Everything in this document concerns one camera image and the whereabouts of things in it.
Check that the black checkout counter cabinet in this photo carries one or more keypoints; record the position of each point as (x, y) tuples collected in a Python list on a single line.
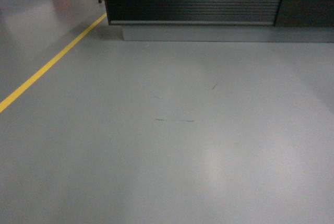
[(302, 21)]

